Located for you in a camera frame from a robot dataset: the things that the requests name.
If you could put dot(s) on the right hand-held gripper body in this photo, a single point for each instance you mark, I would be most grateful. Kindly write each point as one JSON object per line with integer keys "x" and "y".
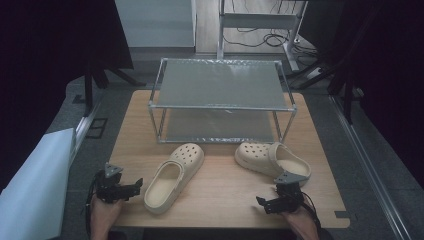
{"x": 289, "y": 198}

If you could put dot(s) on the white board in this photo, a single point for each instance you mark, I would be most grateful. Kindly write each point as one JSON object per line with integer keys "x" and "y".
{"x": 33, "y": 186}

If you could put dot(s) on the cream foam clog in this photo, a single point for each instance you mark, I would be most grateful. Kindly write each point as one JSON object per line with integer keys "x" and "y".
{"x": 253, "y": 155}
{"x": 186, "y": 156}

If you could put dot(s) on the dark curtain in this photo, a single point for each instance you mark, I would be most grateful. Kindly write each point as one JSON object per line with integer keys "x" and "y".
{"x": 393, "y": 83}
{"x": 43, "y": 66}

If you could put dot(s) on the grey metal desk frame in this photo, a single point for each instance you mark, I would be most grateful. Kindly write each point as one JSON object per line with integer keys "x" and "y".
{"x": 256, "y": 20}

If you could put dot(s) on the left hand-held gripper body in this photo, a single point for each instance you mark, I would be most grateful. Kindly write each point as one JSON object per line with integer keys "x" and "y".
{"x": 108, "y": 188}

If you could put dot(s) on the person's left hand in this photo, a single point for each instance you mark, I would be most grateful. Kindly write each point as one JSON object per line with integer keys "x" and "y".
{"x": 104, "y": 213}

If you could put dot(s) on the black stand legs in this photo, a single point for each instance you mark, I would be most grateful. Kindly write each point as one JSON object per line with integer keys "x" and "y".
{"x": 88, "y": 90}
{"x": 348, "y": 100}

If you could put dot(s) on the person's right hand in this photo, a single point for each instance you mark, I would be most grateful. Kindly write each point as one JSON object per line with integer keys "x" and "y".
{"x": 300, "y": 220}

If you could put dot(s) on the aluminium floor rail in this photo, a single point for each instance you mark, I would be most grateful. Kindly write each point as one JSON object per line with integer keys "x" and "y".
{"x": 370, "y": 160}
{"x": 83, "y": 126}

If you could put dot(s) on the grey metal shoe rack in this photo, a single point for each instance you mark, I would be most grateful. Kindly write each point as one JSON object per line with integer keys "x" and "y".
{"x": 220, "y": 83}

